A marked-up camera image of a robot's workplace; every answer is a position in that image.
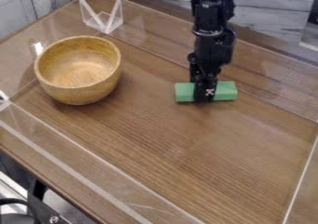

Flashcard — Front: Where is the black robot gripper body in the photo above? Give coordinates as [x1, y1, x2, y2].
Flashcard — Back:
[185, 27, 239, 77]

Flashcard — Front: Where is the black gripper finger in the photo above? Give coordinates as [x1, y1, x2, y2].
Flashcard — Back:
[189, 61, 200, 83]
[193, 74, 218, 103]

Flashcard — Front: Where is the green rectangular block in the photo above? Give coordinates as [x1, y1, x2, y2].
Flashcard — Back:
[175, 81, 239, 103]

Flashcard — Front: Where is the brown wooden bowl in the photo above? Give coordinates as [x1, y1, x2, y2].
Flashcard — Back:
[33, 35, 121, 105]

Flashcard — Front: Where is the black table leg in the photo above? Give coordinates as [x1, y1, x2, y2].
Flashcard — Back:
[29, 179, 47, 201]

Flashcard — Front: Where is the clear acrylic corner bracket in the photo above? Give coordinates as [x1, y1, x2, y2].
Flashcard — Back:
[79, 0, 123, 34]

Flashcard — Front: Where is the clear acrylic tray wall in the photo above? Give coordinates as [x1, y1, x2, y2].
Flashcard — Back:
[0, 99, 204, 224]

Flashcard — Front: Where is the black metal base plate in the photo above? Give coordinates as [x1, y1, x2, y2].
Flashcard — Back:
[28, 200, 71, 224]

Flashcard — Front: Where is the black cable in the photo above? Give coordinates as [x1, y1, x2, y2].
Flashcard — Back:
[0, 197, 34, 224]

